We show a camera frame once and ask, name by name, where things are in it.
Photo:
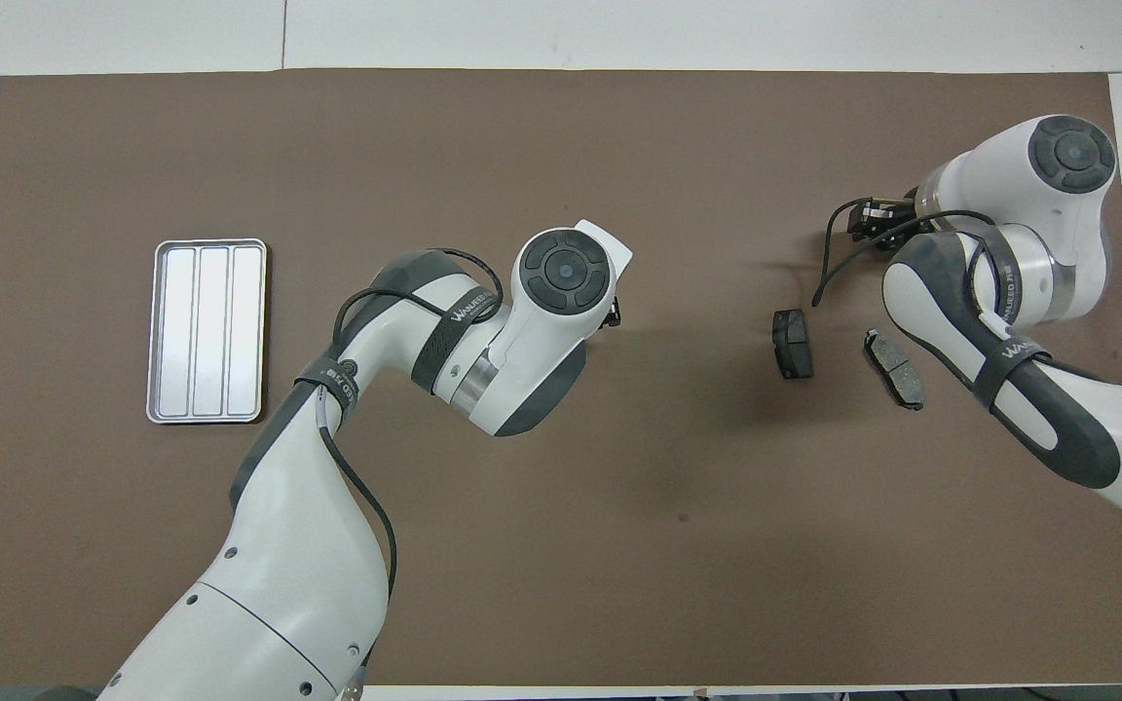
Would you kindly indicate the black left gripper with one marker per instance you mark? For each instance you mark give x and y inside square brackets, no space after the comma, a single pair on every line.
[612,313]

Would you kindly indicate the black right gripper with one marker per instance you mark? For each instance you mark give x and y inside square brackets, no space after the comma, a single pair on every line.
[897,219]

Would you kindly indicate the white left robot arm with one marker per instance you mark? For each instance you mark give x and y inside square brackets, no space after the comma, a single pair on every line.
[288,545]

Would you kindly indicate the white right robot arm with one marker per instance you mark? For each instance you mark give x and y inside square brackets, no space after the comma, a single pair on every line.
[1009,282]

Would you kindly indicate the silver metal tray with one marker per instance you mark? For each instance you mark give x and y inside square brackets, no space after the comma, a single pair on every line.
[205,331]

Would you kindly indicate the dark rectangular brake pad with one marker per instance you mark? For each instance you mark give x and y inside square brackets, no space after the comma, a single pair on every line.
[793,346]

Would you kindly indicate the dark curved brake pad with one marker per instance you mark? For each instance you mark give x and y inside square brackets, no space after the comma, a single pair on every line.
[897,375]

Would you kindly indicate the brown table mat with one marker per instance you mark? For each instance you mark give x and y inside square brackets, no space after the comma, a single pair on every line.
[561,146]

